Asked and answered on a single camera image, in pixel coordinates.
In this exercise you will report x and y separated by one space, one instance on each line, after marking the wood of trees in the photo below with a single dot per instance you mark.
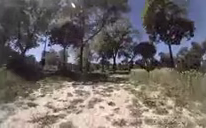
91 40

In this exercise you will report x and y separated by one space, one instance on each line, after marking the pale sandy dirt path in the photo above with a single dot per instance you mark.
91 106

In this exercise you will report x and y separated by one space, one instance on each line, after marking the tall dark tree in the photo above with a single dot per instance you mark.
169 26

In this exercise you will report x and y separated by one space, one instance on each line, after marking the dry grass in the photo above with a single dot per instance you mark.
2 83
177 83

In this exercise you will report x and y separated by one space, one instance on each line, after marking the dark bush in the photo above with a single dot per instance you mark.
22 68

